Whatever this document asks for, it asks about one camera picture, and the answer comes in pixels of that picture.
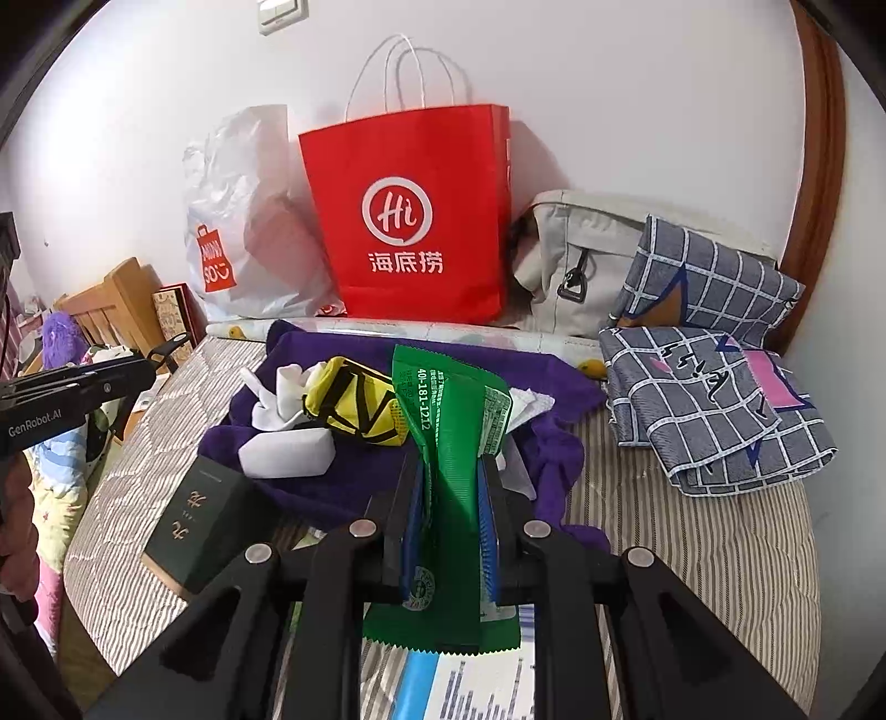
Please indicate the green packet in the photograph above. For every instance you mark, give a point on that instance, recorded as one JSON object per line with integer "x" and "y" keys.
{"x": 450, "y": 429}

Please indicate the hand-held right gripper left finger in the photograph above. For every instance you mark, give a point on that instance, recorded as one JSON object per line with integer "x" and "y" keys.
{"x": 413, "y": 540}

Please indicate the fruit printed white sheet roll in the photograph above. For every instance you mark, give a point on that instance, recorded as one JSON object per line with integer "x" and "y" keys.
{"x": 561, "y": 344}

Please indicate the white plastic shopping bag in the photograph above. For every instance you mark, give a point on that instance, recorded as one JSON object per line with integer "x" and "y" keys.
{"x": 242, "y": 208}

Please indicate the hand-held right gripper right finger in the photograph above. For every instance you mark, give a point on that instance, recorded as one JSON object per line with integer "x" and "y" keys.
{"x": 489, "y": 554}

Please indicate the wooden door frame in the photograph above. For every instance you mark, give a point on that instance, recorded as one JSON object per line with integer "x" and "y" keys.
{"x": 820, "y": 173}

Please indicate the wooden headboard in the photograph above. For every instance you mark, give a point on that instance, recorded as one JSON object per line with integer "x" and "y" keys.
{"x": 118, "y": 298}

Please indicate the crumpled white tissue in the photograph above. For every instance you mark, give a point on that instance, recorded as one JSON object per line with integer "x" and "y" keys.
{"x": 533, "y": 405}

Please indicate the dark wooden shelf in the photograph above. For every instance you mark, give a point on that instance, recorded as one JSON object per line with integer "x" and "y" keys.
{"x": 7, "y": 291}

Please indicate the red paper bag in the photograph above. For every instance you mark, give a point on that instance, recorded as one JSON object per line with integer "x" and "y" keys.
{"x": 415, "y": 173}

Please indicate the purple plush toy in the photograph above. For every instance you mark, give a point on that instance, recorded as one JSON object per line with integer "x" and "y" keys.
{"x": 62, "y": 339}

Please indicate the floral quilt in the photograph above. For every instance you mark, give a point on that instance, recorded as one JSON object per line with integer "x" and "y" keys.
{"x": 62, "y": 498}

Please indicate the grey checked pillow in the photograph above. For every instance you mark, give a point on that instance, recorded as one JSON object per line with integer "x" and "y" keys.
{"x": 713, "y": 284}

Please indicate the dark green box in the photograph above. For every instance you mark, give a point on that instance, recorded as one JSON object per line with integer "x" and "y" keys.
{"x": 197, "y": 526}

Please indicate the striped grey bed cover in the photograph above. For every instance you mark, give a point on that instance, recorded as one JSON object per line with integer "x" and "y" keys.
{"x": 692, "y": 547}

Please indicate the person's left forearm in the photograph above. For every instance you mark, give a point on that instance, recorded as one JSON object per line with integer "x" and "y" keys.
{"x": 17, "y": 540}

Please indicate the beige backpack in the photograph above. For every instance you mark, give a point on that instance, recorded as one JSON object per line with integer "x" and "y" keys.
{"x": 574, "y": 235}

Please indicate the white sock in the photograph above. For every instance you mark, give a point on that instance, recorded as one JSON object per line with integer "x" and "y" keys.
{"x": 277, "y": 405}

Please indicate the grey checked cloth pink patch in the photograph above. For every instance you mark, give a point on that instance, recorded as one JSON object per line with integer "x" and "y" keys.
{"x": 699, "y": 415}

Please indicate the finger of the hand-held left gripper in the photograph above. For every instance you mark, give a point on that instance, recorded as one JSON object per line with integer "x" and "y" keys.
{"x": 104, "y": 381}

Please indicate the patterned brown box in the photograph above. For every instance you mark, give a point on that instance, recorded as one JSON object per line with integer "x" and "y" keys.
{"x": 173, "y": 311}

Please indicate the purple fleece cloth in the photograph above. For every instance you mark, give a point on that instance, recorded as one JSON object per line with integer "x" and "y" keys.
{"x": 360, "y": 484}

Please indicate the white light switch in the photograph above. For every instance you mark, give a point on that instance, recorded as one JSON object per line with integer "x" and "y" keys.
{"x": 282, "y": 14}

